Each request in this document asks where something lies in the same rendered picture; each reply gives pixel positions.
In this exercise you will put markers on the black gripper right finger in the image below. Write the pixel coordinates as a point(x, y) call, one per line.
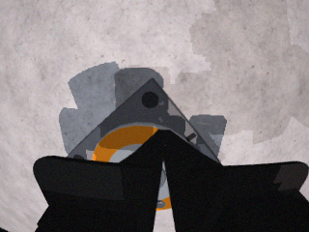
point(200, 187)

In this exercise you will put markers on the orange round plate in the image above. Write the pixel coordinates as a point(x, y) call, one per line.
point(120, 142)

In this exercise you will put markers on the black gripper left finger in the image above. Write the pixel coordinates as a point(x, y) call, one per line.
point(128, 186)

